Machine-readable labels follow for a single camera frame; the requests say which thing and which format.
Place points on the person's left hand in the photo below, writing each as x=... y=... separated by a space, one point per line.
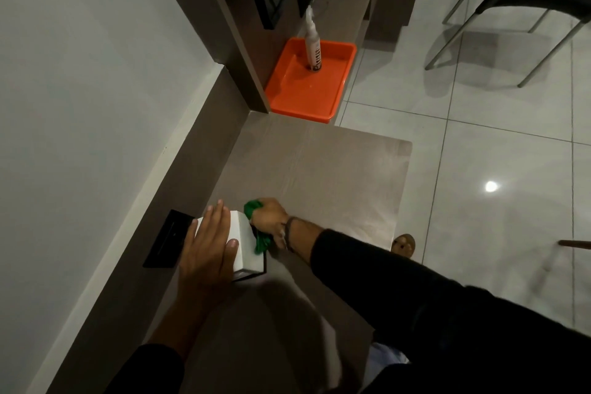
x=205 y=264

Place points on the person's right hand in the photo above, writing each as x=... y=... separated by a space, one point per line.
x=268 y=220

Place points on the person's right forearm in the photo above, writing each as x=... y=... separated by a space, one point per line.
x=383 y=278

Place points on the person's left forearm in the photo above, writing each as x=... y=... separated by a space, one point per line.
x=166 y=352

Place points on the person's foot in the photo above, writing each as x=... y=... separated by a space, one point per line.
x=404 y=246

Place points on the orange plastic tray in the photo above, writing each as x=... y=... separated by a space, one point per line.
x=300 y=93

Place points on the light blue garment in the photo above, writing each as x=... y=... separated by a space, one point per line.
x=383 y=359

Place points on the white spray bottle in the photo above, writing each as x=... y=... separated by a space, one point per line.
x=312 y=45

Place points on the brown wooden stick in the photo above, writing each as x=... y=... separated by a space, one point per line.
x=577 y=244

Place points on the black wall socket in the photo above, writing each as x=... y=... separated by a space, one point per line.
x=168 y=239

